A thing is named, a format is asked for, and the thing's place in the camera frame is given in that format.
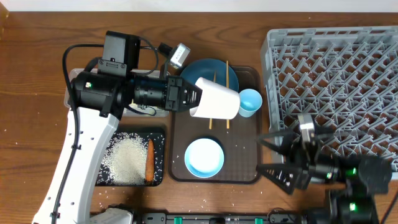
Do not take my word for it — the pink plastic cup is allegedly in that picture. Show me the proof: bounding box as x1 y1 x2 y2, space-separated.
190 78 240 119

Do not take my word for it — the light blue plastic cup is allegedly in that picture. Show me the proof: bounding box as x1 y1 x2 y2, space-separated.
238 89 263 118

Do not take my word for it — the light blue bowl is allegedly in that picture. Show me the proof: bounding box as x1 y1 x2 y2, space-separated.
184 138 224 179

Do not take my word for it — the orange carrot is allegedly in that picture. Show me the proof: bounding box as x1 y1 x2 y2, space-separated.
145 139 155 182

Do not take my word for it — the pile of white rice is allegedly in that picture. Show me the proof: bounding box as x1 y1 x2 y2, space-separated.
98 132 165 185

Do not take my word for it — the wooden chopstick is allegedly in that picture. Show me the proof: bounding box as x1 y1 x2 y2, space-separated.
208 71 216 129
226 60 230 129

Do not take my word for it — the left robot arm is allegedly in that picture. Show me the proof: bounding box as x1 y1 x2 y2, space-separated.
33 31 202 223

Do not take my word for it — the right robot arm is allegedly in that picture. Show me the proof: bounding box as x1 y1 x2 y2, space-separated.
256 128 392 223

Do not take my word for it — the clear plastic waste bin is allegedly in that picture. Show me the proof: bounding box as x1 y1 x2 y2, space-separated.
63 68 169 118

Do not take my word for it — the grey dishwasher rack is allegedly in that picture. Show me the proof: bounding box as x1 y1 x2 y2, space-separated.
261 26 397 170

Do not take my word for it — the dark blue plate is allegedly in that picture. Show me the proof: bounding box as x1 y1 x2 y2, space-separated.
180 58 239 91

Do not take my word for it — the brown plastic serving tray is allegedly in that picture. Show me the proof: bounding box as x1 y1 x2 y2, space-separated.
168 65 263 185

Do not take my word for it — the black plastic tray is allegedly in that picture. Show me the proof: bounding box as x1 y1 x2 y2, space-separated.
95 126 166 187

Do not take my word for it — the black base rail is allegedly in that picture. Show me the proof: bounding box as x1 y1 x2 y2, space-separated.
90 212 312 224

